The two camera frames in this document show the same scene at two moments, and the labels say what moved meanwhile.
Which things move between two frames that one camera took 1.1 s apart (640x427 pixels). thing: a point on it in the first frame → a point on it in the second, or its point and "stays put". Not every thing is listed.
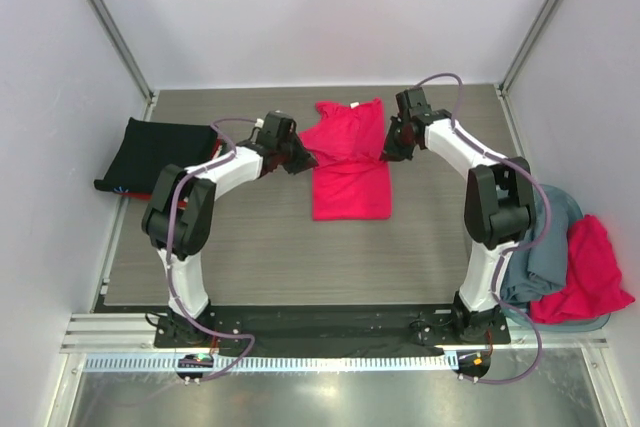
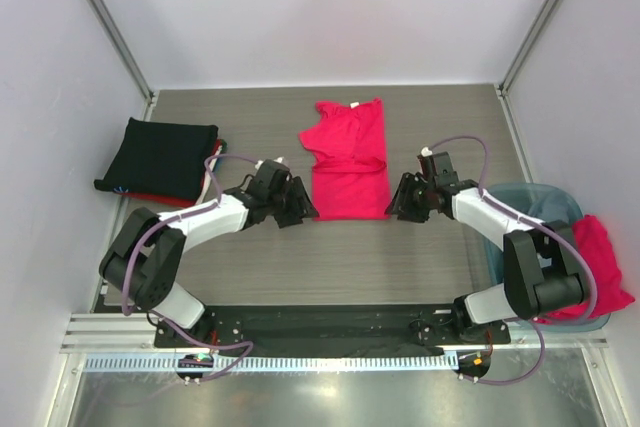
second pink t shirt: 593,284 stays put
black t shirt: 146,146 stays put
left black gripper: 303,159 → 301,205
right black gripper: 391,151 → 402,200
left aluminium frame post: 107,21 stays put
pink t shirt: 351,182 stays put
